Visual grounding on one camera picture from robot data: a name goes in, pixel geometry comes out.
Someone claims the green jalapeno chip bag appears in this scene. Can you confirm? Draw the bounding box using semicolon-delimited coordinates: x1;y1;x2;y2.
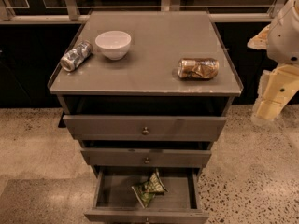
132;169;167;208

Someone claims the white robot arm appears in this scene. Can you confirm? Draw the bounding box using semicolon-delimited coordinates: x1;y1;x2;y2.
247;0;299;120

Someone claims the grey drawer cabinet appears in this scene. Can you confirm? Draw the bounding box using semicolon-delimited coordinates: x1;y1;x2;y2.
47;10;244;224

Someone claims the grey top drawer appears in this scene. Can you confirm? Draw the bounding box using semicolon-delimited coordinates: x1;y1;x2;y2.
63;115;226;141

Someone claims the grey drawer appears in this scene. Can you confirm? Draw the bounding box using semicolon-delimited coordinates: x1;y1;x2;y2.
81;148;211;168
85;167;208;224
63;115;226;141

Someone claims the grey middle drawer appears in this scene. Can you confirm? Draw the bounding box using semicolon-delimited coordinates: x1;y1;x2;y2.
81;148;211;168

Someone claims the grey bottom drawer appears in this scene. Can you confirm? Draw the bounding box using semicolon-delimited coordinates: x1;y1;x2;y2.
85;167;208;224

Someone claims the white ceramic bowl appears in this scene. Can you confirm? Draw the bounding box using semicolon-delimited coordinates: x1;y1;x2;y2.
95;31;132;61

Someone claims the metal window railing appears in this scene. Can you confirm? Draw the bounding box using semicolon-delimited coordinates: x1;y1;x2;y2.
0;0;288;24

